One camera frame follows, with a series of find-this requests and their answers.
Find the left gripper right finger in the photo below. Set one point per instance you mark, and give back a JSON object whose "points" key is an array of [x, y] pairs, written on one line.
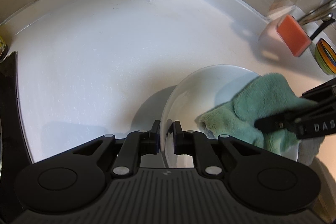
{"points": [[196, 145]]}

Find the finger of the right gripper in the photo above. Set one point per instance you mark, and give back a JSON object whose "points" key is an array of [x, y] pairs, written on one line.
{"points": [[323, 96]]}

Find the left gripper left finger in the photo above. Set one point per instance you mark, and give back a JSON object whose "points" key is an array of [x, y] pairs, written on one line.
{"points": [[134, 146]]}

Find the green microfiber cloth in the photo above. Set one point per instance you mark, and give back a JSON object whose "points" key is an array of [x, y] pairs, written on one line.
{"points": [[264, 96]]}

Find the white ceramic bowl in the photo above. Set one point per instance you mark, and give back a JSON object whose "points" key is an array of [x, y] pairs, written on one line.
{"points": [[197, 94]]}

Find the colourful striped bowl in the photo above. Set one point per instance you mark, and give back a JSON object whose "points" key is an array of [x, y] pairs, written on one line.
{"points": [[325, 57]]}

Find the pink green sponge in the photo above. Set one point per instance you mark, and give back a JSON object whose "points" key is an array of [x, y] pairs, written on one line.
{"points": [[293, 35]]}

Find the glass pot lid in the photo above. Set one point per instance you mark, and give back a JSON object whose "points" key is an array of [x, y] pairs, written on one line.
{"points": [[319, 13]]}

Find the black gas stove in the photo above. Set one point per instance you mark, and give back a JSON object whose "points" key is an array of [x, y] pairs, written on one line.
{"points": [[14, 153]]}

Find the yellow label sauce jar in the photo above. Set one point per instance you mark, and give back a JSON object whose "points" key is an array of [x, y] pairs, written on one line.
{"points": [[3, 47]]}

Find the black pot handle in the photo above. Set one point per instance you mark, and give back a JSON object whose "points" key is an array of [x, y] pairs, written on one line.
{"points": [[325, 24]]}

